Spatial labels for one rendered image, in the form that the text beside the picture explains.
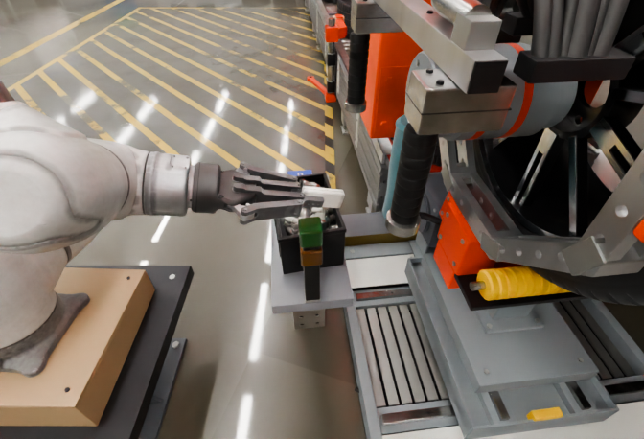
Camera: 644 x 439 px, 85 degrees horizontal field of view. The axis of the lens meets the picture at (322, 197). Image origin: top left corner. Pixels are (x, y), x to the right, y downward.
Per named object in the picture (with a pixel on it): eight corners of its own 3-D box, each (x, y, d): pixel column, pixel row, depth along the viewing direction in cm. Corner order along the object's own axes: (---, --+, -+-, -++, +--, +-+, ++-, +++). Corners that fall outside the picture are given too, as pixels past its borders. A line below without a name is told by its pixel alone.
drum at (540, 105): (556, 151, 55) (603, 60, 46) (423, 160, 53) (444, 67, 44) (509, 110, 65) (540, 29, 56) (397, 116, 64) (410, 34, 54)
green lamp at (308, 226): (323, 247, 61) (323, 231, 58) (300, 249, 61) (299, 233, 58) (320, 230, 64) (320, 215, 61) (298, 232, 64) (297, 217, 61)
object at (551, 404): (601, 422, 88) (623, 408, 82) (463, 441, 85) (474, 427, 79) (502, 264, 126) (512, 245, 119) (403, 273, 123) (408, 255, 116)
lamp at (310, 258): (323, 265, 64) (323, 251, 62) (301, 267, 64) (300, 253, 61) (320, 249, 67) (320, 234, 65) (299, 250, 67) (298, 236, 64)
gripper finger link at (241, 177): (230, 197, 55) (230, 192, 56) (299, 201, 59) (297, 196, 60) (233, 177, 53) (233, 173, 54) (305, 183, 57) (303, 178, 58)
